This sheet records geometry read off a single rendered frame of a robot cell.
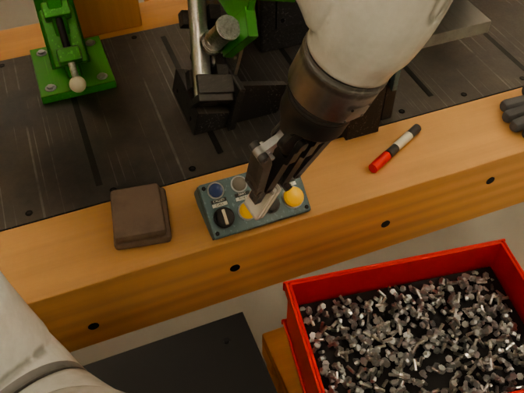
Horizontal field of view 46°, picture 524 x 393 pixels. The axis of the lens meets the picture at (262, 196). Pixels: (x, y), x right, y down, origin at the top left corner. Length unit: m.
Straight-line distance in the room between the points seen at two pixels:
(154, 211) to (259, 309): 1.02
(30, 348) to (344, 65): 0.36
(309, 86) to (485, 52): 0.72
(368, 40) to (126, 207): 0.48
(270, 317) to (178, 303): 0.92
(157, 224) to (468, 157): 0.50
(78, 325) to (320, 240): 0.38
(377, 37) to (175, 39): 0.77
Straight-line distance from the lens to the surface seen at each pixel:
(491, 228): 2.18
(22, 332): 0.57
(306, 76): 0.59
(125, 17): 1.32
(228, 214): 0.86
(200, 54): 1.01
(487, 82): 1.20
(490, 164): 1.05
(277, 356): 0.89
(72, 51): 1.09
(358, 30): 0.53
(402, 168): 0.99
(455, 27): 0.89
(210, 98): 0.99
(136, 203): 0.90
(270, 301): 1.88
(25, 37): 1.36
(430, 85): 1.16
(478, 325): 0.86
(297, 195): 0.88
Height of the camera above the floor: 1.59
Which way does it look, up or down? 48 degrees down
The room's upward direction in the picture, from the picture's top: straight up
